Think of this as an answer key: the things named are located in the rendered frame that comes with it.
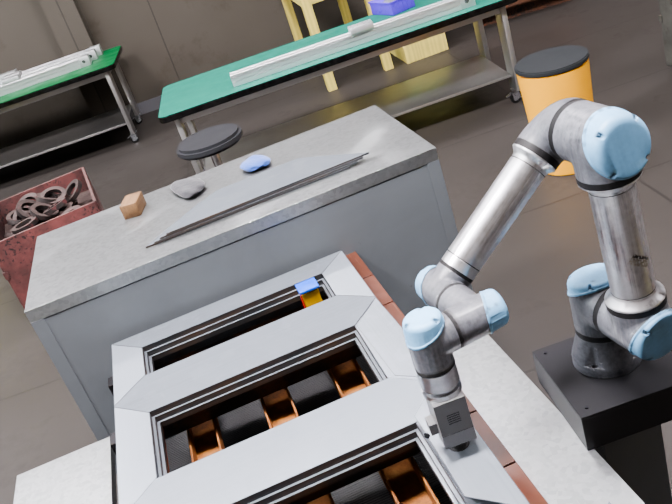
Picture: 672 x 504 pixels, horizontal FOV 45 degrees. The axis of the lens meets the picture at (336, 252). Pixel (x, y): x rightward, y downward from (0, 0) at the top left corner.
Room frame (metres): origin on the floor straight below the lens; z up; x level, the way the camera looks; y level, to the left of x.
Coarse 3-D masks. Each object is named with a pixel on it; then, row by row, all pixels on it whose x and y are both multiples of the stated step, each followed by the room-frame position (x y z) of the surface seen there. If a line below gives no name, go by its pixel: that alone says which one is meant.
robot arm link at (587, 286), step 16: (576, 272) 1.48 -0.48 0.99; (592, 272) 1.45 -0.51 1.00; (576, 288) 1.42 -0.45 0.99; (592, 288) 1.39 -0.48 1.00; (608, 288) 1.39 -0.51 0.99; (576, 304) 1.43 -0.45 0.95; (592, 304) 1.38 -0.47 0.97; (576, 320) 1.44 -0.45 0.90; (592, 320) 1.38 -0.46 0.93; (592, 336) 1.40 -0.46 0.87
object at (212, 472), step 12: (216, 456) 1.45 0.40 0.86; (192, 468) 1.44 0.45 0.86; (204, 468) 1.42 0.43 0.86; (216, 468) 1.41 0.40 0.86; (228, 468) 1.40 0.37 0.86; (204, 480) 1.38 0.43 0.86; (216, 480) 1.37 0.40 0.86; (228, 480) 1.36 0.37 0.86; (204, 492) 1.35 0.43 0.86; (216, 492) 1.33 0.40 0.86; (228, 492) 1.32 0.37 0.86
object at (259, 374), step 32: (288, 288) 2.10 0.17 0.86; (320, 288) 2.10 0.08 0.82; (224, 320) 2.06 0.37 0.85; (160, 352) 2.03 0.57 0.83; (320, 352) 1.76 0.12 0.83; (224, 384) 1.73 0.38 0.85; (256, 384) 1.73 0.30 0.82; (160, 416) 1.70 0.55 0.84; (160, 448) 1.59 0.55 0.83; (384, 448) 1.32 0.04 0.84; (288, 480) 1.30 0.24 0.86; (320, 480) 1.30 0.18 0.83; (448, 480) 1.17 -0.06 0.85
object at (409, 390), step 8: (400, 384) 1.48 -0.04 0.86; (408, 384) 1.47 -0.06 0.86; (416, 384) 1.46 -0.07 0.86; (400, 392) 1.45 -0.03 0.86; (408, 392) 1.44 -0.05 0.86; (416, 392) 1.43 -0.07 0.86; (408, 400) 1.42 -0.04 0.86; (416, 400) 1.41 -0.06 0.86; (408, 408) 1.39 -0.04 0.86; (416, 408) 1.38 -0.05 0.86
